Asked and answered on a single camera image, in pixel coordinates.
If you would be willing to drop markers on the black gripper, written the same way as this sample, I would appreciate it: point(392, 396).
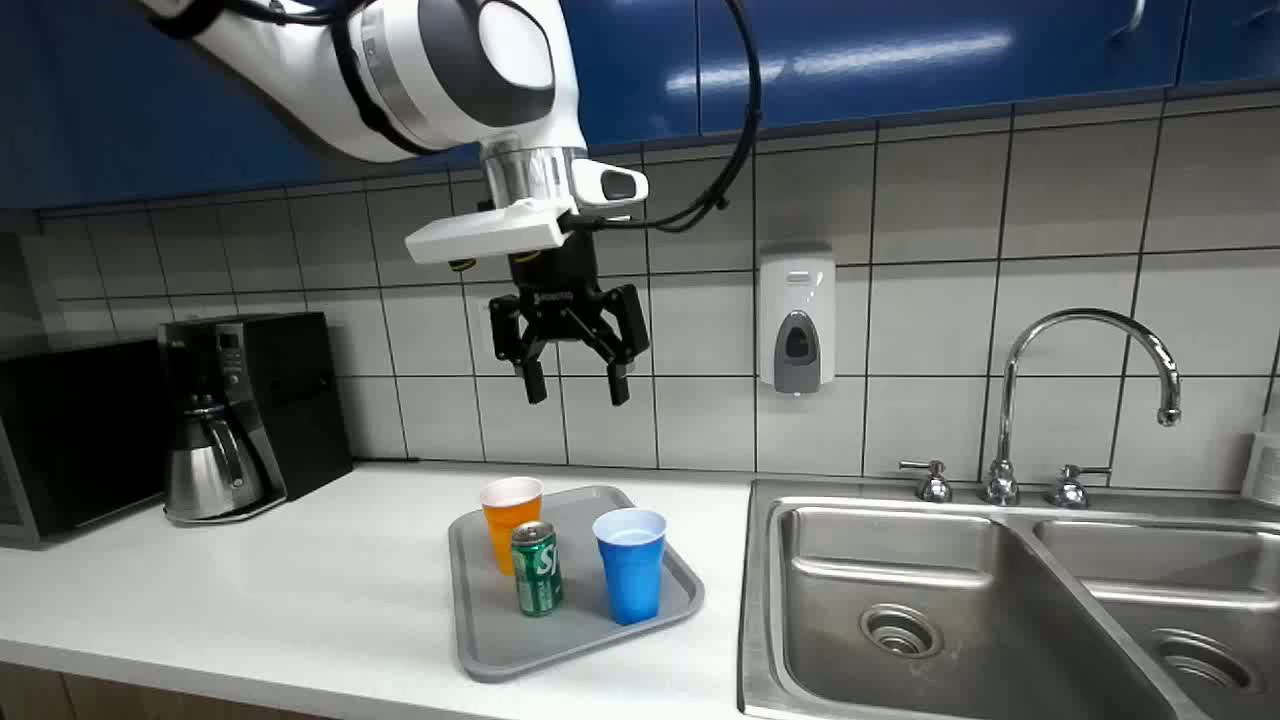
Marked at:
point(561, 278)

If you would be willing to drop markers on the orange plastic cup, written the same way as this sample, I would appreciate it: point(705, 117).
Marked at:
point(506, 522)

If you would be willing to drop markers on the blue plastic cup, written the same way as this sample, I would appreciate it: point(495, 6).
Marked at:
point(632, 572)

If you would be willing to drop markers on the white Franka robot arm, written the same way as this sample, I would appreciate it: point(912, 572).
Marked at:
point(440, 66)

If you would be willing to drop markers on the grey plastic tray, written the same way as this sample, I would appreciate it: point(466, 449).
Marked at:
point(584, 646)

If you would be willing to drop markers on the green soda can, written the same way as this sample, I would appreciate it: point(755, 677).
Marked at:
point(538, 572)

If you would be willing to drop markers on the black coffee maker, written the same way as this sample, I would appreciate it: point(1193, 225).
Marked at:
point(301, 385)

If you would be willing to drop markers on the steel coffee carafe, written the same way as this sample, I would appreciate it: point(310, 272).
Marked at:
point(207, 466)

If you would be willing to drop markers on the stainless steel double sink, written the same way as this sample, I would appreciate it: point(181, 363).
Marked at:
point(933, 586)

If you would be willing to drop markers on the black microwave oven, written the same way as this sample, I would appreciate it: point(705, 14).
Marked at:
point(83, 433)

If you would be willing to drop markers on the chrome gooseneck faucet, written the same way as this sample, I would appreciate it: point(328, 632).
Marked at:
point(1085, 316)

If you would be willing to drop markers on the wooden base cabinet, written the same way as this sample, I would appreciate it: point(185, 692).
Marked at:
point(135, 703)

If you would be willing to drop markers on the clear soap bottle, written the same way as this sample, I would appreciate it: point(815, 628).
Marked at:
point(1263, 466)

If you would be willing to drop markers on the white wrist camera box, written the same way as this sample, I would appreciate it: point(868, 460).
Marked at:
point(486, 233)

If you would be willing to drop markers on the white wall soap dispenser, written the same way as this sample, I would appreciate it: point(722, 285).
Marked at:
point(796, 313)

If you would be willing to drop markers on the blue wall cabinet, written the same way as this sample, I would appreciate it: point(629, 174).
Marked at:
point(933, 55)

